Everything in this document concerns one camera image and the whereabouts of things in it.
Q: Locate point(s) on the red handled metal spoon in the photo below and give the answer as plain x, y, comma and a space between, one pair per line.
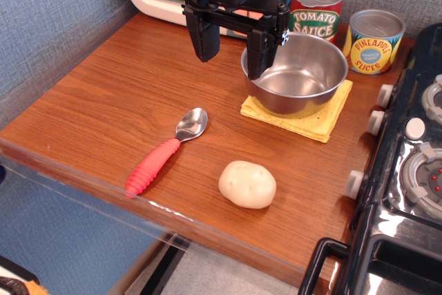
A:
191, 126

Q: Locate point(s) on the white stove knob upper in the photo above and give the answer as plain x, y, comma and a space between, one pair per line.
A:
384, 95

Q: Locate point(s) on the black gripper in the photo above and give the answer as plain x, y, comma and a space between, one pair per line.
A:
264, 22

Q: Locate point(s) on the pineapple slices can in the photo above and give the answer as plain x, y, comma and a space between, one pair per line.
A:
372, 41

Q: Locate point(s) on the toy potato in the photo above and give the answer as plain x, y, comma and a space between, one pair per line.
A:
247, 185

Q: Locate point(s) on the black oven door handle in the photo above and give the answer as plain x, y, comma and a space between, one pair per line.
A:
325, 247

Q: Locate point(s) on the white stove knob middle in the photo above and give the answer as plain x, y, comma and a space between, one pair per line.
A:
375, 122

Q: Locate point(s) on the stainless steel bowl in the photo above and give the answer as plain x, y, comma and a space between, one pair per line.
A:
306, 73

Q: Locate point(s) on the black toy stove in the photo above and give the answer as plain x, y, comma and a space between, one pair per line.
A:
395, 242

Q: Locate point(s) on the yellow folded cloth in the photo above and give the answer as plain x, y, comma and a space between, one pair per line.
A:
318, 126

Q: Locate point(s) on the white stove knob lower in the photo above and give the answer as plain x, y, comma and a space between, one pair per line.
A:
353, 184

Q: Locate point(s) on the tomato sauce can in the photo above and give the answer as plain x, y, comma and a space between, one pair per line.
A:
316, 17

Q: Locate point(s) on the white stove knob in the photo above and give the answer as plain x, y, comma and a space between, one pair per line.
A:
384, 95
375, 122
353, 184

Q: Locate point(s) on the clear acrylic table guard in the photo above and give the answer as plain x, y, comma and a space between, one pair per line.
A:
75, 243

